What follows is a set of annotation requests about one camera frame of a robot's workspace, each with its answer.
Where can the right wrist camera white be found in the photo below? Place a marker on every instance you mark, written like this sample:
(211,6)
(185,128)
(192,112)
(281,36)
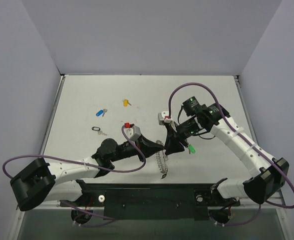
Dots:
(164,118)

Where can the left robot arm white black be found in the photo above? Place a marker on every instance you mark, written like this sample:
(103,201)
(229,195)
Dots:
(33,184)

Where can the yellow tag key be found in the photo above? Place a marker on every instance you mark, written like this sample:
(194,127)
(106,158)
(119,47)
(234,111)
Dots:
(126,103)

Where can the metal disc with keyrings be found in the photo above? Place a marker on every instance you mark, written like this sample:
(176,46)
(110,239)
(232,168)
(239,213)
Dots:
(161,159)

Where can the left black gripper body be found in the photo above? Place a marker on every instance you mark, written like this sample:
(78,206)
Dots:
(139,149)

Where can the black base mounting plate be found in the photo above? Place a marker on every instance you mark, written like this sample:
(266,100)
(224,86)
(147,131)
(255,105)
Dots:
(154,201)

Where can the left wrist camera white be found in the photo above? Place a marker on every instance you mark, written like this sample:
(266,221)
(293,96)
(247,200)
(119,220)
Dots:
(131,131)

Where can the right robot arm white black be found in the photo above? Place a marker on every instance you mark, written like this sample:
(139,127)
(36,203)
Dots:
(265,180)

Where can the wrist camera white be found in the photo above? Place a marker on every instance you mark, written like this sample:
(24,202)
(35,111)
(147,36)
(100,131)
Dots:
(164,118)
(131,131)

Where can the blue tag key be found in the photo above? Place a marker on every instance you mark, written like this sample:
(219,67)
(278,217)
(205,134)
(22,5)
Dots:
(101,112)

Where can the green tag key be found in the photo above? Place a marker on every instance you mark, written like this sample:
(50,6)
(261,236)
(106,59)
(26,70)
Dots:
(191,149)

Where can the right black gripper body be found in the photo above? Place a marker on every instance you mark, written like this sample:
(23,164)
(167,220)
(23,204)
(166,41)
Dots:
(175,135)

